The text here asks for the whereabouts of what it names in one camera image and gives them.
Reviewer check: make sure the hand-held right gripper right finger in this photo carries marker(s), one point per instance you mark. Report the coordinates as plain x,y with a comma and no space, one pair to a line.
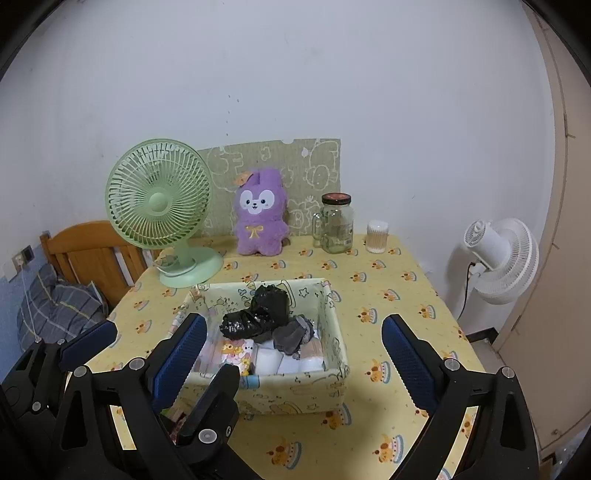
408,362

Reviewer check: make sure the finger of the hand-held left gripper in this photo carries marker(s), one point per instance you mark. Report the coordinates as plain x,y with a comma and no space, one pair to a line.
87,342
217,406

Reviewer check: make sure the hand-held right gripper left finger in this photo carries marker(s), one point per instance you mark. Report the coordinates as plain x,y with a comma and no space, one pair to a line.
182,357

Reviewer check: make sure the clear plastic bag pink contents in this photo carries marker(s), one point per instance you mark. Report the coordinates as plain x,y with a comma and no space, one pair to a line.
208,353

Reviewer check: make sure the cartoon bear printed packet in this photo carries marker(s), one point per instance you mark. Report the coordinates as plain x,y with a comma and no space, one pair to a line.
235,355

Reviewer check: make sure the yellow printed fabric storage box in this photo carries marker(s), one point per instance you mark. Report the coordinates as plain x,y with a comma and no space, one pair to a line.
295,392

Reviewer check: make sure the black cloth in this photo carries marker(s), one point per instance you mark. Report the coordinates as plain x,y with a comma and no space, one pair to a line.
263,314

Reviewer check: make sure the grey socks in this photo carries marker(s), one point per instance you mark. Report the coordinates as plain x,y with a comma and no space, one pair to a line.
291,337

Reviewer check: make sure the grey plaid pillow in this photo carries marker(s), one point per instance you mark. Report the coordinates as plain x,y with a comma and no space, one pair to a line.
60,300

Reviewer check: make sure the white folded towel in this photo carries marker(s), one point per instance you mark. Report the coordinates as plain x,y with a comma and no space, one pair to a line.
277,362

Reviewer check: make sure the yellow printed tablecloth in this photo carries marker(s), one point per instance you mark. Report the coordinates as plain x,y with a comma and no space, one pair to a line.
392,286

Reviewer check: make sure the wooden bed headboard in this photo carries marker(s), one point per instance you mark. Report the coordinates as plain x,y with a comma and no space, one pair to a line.
83,249

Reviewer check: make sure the beige rolled sock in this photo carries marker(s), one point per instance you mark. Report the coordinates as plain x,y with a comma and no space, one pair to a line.
314,348

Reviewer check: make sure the cotton swab container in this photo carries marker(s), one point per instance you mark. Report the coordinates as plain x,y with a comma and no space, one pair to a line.
377,237

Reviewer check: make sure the white standing fan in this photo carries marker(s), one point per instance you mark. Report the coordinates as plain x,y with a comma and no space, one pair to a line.
501,258

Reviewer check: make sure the glass jar with dark lid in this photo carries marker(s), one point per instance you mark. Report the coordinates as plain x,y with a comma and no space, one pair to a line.
337,226

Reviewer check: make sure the green desk fan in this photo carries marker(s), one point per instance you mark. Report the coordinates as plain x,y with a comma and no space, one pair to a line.
159,203

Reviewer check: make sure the purple plush bunny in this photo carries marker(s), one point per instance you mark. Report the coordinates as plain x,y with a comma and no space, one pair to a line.
258,217

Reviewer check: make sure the beige door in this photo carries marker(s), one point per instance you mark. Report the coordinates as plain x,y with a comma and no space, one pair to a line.
568,230

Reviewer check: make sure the green printed cardboard sheet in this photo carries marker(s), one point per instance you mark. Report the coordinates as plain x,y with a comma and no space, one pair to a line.
318,161

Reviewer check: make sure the wall socket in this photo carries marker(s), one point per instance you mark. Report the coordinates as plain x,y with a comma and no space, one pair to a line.
24,258

